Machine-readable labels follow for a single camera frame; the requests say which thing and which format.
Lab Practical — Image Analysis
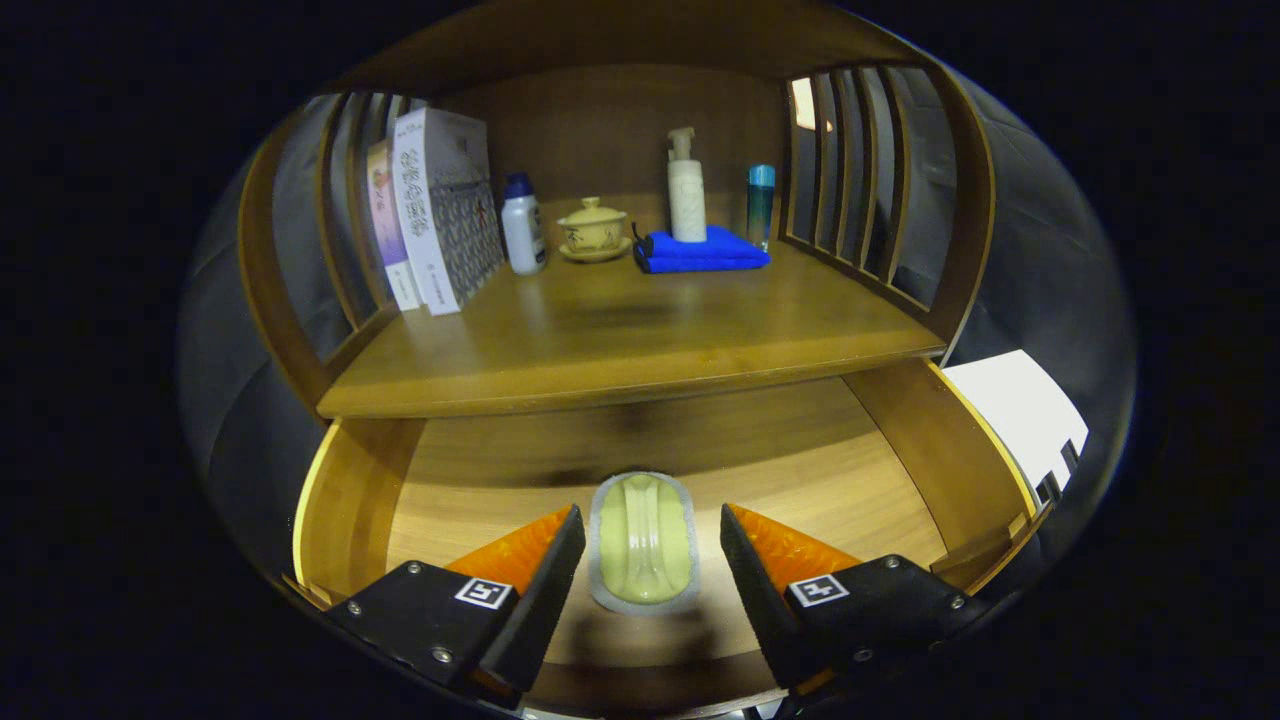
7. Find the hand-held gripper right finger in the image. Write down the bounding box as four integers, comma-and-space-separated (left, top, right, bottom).
720, 503, 991, 701

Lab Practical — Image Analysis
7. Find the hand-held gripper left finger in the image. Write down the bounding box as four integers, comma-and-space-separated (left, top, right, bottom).
325, 503, 588, 709

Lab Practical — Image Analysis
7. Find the green handled grey sponge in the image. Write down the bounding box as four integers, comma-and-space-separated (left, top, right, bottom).
587, 471, 701, 616

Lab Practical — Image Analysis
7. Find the brown wooden drawer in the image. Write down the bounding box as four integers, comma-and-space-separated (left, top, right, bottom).
292, 358, 1056, 716

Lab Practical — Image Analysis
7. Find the brown wooden countertop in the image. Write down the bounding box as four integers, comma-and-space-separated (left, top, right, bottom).
317, 235, 946, 419

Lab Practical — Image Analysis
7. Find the brown wooden cabinet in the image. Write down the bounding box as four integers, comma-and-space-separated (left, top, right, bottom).
238, 0, 996, 421

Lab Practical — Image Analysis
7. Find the blue folded cloth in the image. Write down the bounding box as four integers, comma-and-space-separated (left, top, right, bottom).
632, 225, 772, 274

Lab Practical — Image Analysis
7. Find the white bottle with blue cap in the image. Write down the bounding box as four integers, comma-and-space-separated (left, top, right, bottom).
500, 173, 548, 276

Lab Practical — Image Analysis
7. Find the yellow lidded teacup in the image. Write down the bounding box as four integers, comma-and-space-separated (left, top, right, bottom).
556, 197, 633, 264

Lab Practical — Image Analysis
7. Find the teal blue bottle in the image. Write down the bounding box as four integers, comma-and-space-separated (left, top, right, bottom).
747, 165, 776, 251

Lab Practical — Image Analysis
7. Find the large white book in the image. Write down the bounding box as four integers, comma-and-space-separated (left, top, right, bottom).
392, 107, 506, 316

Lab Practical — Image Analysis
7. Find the white pump bottle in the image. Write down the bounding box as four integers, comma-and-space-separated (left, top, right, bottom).
667, 127, 708, 243

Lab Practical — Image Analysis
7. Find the purple and white book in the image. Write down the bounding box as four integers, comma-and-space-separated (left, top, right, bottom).
366, 140, 423, 312

